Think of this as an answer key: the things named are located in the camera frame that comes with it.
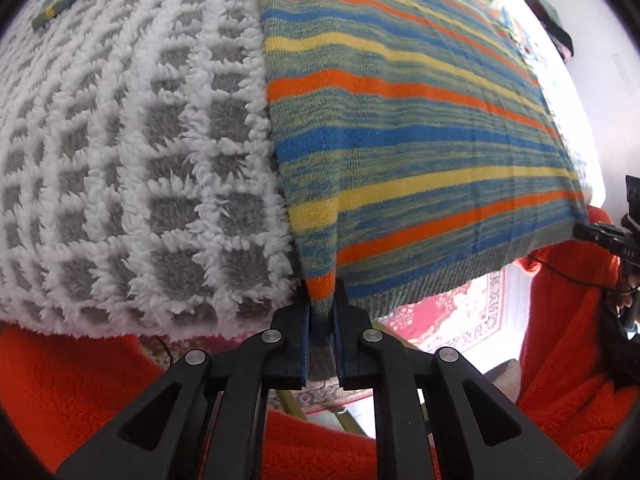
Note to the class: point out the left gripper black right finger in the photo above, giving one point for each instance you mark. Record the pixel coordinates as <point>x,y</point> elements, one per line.
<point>436,416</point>

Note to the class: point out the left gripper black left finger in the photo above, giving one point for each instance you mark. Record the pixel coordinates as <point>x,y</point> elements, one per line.
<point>205,417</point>

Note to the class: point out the striped knitted short-sleeve sweater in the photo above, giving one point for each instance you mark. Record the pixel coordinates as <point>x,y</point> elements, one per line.
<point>414,147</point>

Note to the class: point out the orange fleece clothing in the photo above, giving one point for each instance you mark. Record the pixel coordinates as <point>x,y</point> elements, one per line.
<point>579,378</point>

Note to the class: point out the patterned red floor rug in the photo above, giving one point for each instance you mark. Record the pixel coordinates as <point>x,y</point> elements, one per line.
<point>461,318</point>

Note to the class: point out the white grey checked fleece blanket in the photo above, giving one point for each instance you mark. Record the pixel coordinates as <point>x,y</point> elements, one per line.
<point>139,189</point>

